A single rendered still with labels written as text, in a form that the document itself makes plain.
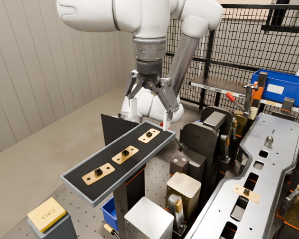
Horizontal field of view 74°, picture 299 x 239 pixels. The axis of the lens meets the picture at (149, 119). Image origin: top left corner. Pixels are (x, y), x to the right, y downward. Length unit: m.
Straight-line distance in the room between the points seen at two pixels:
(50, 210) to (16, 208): 1.70
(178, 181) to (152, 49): 0.40
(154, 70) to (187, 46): 0.57
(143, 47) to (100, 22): 0.12
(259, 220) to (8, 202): 2.05
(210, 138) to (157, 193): 0.51
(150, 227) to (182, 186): 0.18
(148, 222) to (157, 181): 0.64
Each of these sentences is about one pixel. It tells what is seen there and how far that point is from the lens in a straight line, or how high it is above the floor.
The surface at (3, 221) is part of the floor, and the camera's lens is 2.21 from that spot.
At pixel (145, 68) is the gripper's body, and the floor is 1.41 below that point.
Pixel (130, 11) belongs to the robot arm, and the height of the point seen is 1.55.
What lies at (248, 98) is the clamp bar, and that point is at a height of 1.15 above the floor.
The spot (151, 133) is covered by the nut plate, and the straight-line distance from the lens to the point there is 0.70.
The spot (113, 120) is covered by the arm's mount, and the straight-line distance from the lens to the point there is 1.25.
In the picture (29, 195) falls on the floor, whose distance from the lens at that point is 2.29.
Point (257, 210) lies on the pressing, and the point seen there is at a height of 1.00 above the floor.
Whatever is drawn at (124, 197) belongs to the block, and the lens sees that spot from 0.71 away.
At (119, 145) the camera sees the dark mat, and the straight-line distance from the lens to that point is 0.67.
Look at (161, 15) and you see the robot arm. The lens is 0.53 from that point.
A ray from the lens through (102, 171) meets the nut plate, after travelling 0.58.
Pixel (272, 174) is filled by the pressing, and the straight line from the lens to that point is 0.92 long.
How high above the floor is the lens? 1.57
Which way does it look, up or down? 31 degrees down
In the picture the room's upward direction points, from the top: straight up
